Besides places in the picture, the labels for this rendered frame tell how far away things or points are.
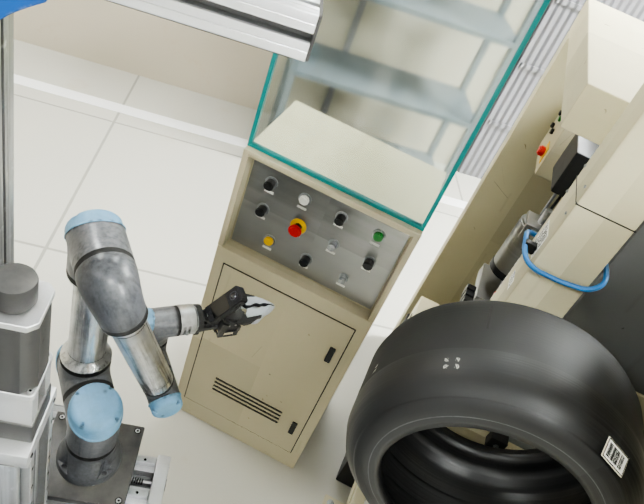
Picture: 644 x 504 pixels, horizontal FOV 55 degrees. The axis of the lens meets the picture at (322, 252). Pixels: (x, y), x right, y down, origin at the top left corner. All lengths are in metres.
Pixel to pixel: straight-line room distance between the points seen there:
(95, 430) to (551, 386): 0.95
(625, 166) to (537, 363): 0.42
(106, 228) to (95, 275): 0.11
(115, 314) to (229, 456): 1.46
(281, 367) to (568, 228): 1.19
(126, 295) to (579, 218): 0.91
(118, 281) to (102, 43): 3.55
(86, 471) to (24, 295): 0.82
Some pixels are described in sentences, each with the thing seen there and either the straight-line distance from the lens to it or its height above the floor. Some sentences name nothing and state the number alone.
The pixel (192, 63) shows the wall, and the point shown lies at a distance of 4.56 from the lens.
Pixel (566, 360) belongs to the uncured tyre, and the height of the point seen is 1.49.
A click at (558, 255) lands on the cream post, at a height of 1.53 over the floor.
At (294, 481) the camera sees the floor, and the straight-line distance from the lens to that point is 2.62.
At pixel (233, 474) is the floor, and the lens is 2.57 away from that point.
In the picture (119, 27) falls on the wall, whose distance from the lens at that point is 4.59.
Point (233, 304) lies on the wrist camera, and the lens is 1.52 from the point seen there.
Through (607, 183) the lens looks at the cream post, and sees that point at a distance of 1.35.
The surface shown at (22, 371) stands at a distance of 0.97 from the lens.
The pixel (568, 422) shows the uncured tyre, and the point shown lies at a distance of 1.20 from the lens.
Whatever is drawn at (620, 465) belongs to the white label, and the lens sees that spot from 1.25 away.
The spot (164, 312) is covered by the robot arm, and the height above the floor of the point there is 1.08.
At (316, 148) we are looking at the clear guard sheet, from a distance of 1.72.
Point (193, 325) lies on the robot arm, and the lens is 1.54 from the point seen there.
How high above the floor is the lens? 2.22
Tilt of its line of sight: 39 degrees down
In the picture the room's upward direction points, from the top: 23 degrees clockwise
